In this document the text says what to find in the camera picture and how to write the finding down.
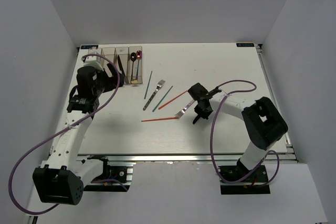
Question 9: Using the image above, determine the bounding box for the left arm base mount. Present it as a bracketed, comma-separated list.
[84, 155, 133, 192]

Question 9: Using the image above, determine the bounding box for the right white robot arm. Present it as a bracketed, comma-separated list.
[187, 81, 288, 184]

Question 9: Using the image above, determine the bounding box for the clear container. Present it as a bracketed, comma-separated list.
[127, 46, 143, 85]
[81, 49, 104, 82]
[98, 47, 115, 78]
[113, 47, 129, 81]

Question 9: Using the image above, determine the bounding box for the iridescent red spoon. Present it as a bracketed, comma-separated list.
[136, 50, 142, 79]

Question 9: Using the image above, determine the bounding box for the orange chopstick upper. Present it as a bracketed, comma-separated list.
[158, 90, 187, 110]

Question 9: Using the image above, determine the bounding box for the teal chopstick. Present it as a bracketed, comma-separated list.
[152, 86, 174, 112]
[144, 71, 153, 99]

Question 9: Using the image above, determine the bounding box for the black spoon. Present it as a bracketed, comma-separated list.
[130, 52, 137, 80]

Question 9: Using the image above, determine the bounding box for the dark blue plastic knife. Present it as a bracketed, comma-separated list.
[192, 115, 202, 124]

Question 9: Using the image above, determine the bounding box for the silver fork dark handle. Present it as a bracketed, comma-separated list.
[143, 80, 166, 111]

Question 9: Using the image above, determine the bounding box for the pink handled fork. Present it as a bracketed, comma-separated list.
[175, 100, 195, 118]

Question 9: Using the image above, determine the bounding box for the orange chopstick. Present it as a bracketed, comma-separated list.
[141, 116, 179, 122]
[158, 90, 187, 110]

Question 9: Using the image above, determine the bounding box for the teal chopstick right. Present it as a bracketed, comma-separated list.
[152, 86, 174, 112]

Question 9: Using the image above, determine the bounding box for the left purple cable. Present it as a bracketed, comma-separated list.
[8, 54, 121, 214]

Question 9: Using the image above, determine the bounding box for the black plastic knife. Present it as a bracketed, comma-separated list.
[117, 55, 129, 84]

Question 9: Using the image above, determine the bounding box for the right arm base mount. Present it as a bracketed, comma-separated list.
[215, 163, 271, 196]

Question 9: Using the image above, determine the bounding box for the orange chopstick lower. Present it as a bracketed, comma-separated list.
[141, 116, 179, 122]

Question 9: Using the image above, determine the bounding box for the teal chopstick left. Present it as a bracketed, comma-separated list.
[144, 71, 153, 99]

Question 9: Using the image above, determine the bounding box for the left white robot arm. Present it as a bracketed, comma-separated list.
[33, 54, 123, 205]

